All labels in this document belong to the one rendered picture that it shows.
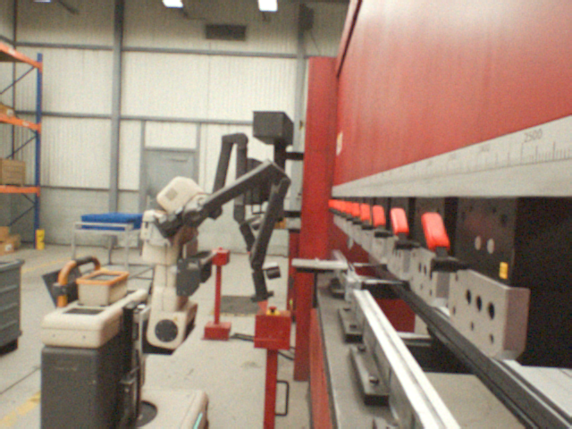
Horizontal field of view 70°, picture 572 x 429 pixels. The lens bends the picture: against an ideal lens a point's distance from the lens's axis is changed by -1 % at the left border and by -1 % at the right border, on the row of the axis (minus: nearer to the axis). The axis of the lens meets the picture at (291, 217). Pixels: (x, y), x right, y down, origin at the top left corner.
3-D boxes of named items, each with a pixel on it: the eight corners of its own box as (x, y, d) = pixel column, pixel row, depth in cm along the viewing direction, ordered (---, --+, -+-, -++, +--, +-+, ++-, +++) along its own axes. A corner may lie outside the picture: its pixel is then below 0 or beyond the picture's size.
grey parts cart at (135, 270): (105, 290, 526) (107, 216, 521) (155, 292, 526) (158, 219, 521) (67, 309, 436) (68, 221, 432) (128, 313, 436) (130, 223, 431)
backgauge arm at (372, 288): (347, 293, 255) (348, 271, 254) (450, 298, 253) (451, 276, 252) (348, 297, 247) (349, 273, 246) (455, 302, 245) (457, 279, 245)
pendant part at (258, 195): (257, 204, 350) (259, 162, 348) (272, 205, 348) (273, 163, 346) (243, 205, 306) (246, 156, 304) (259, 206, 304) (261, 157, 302)
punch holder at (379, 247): (371, 255, 114) (374, 196, 113) (401, 256, 114) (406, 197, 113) (382, 264, 99) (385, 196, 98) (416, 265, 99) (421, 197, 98)
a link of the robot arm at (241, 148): (238, 136, 209) (235, 133, 198) (249, 137, 209) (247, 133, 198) (234, 221, 211) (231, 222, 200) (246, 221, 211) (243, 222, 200)
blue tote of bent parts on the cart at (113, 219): (95, 229, 478) (96, 214, 477) (138, 231, 478) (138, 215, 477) (79, 231, 442) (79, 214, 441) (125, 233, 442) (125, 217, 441)
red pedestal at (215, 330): (205, 332, 388) (208, 245, 383) (231, 333, 387) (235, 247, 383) (199, 340, 368) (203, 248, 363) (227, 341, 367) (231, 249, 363)
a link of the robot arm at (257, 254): (274, 170, 170) (280, 177, 160) (288, 173, 171) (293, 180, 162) (246, 260, 183) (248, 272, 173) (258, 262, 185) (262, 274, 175)
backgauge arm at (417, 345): (377, 361, 150) (380, 323, 149) (553, 371, 148) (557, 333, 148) (382, 370, 142) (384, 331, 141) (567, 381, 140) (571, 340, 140)
